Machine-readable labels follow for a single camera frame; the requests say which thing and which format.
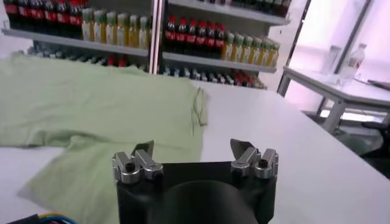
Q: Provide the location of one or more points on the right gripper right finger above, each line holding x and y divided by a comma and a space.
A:
253, 161

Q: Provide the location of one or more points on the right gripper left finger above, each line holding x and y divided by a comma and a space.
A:
134, 165

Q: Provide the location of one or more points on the light green polo shirt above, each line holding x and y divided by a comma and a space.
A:
91, 100

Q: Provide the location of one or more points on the beverage shelf rack with bottles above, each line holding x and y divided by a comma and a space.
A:
213, 62
76, 42

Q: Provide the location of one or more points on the clear plastic water bottle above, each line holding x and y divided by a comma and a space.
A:
353, 62

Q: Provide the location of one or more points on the white metal frame side table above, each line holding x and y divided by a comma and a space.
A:
341, 91

